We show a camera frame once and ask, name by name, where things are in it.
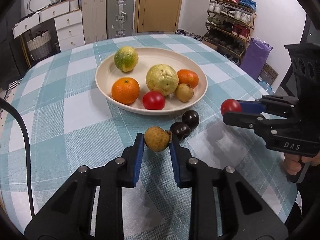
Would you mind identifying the small red tomato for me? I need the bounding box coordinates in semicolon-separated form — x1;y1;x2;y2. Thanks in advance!
220;99;242;115

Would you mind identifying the dark plum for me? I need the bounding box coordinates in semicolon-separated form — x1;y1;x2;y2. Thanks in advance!
182;110;200;130
170;122;191;142

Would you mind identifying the brown longan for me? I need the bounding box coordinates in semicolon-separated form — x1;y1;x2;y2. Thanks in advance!
175;83;194;102
144;126;172;152

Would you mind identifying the large red tomato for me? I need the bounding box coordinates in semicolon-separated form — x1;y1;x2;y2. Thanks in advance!
142;91;165;110

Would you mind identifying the person's right hand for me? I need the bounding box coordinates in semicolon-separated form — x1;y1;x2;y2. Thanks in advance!
284;153;320;176

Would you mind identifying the purple bag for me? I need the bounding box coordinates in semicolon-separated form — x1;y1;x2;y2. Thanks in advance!
240;37;273;80

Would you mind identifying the orange mandarin right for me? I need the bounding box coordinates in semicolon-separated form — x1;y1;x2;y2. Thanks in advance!
177;69;199;89

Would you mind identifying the orange mandarin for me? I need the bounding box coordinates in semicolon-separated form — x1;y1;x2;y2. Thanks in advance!
177;69;199;89
111;77;140;105

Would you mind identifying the teal checked tablecloth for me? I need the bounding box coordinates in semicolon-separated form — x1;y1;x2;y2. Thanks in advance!
1;35;297;239

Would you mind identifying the wooden shoe rack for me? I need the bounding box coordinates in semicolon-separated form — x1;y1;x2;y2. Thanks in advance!
203;0;257;66

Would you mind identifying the yellow guava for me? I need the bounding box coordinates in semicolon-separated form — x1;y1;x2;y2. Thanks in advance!
146;64;179;96

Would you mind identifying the cream oval plate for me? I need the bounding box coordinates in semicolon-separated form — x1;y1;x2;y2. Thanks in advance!
95;47;208;116

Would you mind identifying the orange mandarin left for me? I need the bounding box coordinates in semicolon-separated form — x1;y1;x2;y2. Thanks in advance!
111;77;140;105

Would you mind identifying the green yellow citrus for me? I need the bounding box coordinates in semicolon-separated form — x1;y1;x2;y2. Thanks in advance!
114;46;139;72

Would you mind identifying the wooden door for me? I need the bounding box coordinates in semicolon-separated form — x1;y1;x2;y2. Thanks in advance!
135;0;182;33

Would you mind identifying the woven laundry basket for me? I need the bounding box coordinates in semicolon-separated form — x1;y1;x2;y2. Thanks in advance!
27;30;53;61

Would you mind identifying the silver suitcase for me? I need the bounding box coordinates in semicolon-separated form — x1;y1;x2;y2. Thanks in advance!
106;0;135;39

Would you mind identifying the white drawer cabinet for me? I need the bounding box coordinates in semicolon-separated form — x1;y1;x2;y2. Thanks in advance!
12;0;85;51

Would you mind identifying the beige suitcase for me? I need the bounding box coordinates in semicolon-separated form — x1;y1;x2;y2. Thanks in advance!
81;0;107;44

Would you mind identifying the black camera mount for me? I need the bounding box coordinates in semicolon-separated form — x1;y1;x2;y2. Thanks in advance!
285;43;319;122

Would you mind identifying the black cable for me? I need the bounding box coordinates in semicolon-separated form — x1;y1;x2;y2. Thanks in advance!
0;97;36;218

